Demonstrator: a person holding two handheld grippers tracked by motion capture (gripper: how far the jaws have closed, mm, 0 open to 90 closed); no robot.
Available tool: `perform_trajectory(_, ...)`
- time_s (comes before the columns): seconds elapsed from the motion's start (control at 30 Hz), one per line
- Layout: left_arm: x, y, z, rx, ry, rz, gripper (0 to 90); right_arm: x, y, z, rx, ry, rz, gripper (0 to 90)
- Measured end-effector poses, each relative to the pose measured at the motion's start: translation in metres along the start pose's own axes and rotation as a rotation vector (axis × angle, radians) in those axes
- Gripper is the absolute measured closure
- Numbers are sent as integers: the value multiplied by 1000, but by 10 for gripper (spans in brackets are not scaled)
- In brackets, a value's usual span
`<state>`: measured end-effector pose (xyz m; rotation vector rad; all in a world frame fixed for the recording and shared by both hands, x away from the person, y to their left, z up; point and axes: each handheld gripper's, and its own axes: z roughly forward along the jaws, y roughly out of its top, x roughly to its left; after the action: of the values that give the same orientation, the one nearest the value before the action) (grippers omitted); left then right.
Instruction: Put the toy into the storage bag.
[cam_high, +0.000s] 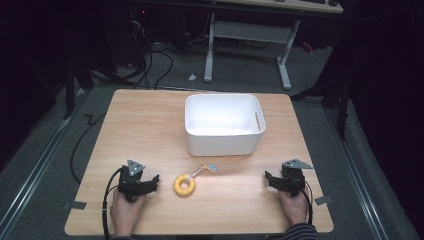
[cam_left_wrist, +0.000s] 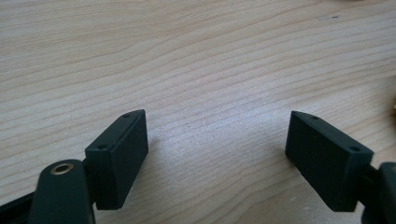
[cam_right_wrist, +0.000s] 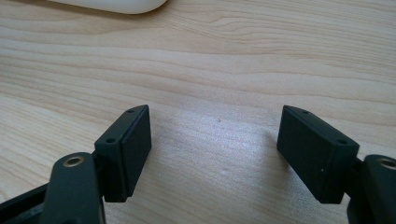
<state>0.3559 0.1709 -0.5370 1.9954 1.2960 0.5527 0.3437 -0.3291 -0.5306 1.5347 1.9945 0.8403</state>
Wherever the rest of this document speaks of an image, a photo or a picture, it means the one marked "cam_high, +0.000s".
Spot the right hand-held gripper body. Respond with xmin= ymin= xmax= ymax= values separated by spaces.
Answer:
xmin=280 ymin=158 xmax=315 ymax=198

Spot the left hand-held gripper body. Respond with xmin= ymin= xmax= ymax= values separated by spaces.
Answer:
xmin=117 ymin=159 xmax=150 ymax=203

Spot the person's right hand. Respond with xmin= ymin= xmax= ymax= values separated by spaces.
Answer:
xmin=278 ymin=187 xmax=310 ymax=228

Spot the person's left hand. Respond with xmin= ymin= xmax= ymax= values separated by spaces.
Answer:
xmin=110 ymin=189 xmax=147 ymax=238

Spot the grey tape piece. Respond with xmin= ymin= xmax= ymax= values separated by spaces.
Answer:
xmin=62 ymin=200 xmax=88 ymax=211
xmin=314 ymin=195 xmax=334 ymax=206

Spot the white plastic bin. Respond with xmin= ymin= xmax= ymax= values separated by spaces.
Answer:
xmin=184 ymin=93 xmax=267 ymax=157

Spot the black metal stand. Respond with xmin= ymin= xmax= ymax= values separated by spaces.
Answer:
xmin=289 ymin=74 xmax=355 ymax=142
xmin=62 ymin=54 xmax=136 ymax=120

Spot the white-legged desk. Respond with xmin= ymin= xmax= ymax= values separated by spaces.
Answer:
xmin=203 ymin=0 xmax=345 ymax=91

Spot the yellow ring toy with rope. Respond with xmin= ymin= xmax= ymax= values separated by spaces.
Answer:
xmin=172 ymin=163 xmax=219 ymax=198

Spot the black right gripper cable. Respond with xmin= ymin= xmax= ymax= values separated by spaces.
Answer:
xmin=289 ymin=171 xmax=315 ymax=225

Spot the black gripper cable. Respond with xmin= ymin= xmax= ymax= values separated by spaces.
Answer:
xmin=101 ymin=167 xmax=125 ymax=240
xmin=289 ymin=171 xmax=315 ymax=225

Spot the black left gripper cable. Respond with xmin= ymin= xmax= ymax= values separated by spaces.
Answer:
xmin=101 ymin=167 xmax=125 ymax=240

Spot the black floor cable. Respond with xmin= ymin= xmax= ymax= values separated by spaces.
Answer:
xmin=70 ymin=112 xmax=108 ymax=185

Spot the metal floor rail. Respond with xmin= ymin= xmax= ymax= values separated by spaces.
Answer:
xmin=0 ymin=89 xmax=88 ymax=236
xmin=323 ymin=107 xmax=392 ymax=240

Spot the bundle of black cables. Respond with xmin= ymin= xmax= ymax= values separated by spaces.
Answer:
xmin=128 ymin=19 xmax=175 ymax=91

